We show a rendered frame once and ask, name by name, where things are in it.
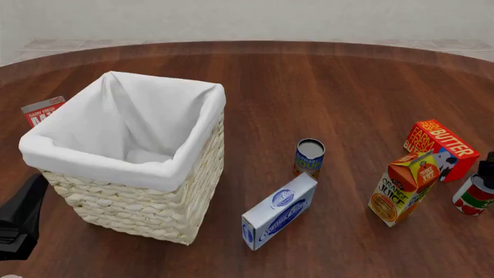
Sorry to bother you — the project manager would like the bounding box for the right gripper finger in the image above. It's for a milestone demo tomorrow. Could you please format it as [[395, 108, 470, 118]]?
[[477, 151, 494, 192]]

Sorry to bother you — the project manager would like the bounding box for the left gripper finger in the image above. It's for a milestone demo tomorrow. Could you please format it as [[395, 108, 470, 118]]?
[[0, 172, 49, 232]]

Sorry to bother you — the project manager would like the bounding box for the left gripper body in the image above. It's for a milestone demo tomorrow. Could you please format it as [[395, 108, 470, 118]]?
[[0, 221, 41, 262]]

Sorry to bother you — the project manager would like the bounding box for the tomato sauce can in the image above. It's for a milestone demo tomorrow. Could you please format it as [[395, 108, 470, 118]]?
[[452, 172, 494, 217]]

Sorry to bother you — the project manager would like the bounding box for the white-lined wicker basket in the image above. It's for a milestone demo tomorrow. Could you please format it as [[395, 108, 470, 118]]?
[[18, 70, 227, 246]]

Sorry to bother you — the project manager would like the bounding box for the alphabet soup can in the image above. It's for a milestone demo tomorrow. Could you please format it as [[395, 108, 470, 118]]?
[[293, 137, 327, 181]]

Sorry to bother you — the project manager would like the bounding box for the red butter box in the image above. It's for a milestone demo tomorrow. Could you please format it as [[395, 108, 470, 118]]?
[[403, 118, 482, 184]]

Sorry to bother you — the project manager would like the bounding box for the red milk carton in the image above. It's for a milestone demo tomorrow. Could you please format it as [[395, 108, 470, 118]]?
[[21, 95, 67, 129]]

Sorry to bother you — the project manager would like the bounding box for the orange juice carton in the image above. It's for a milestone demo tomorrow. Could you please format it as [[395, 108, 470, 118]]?
[[367, 152, 442, 229]]

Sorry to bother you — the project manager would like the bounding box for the blue-white cream cheese box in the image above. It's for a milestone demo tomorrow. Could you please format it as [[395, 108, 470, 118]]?
[[241, 171, 319, 252]]

